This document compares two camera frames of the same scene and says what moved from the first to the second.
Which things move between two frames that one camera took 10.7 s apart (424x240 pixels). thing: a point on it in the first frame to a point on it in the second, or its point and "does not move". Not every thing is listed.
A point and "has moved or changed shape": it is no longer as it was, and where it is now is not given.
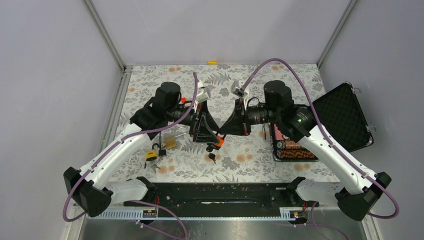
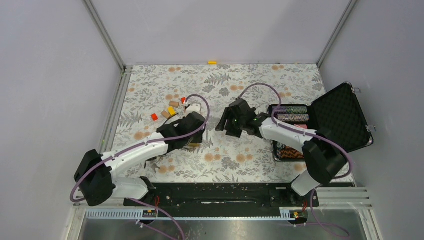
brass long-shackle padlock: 170,142 has moved or changed shape
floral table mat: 178,158 does not move
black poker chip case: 341,116 does not move
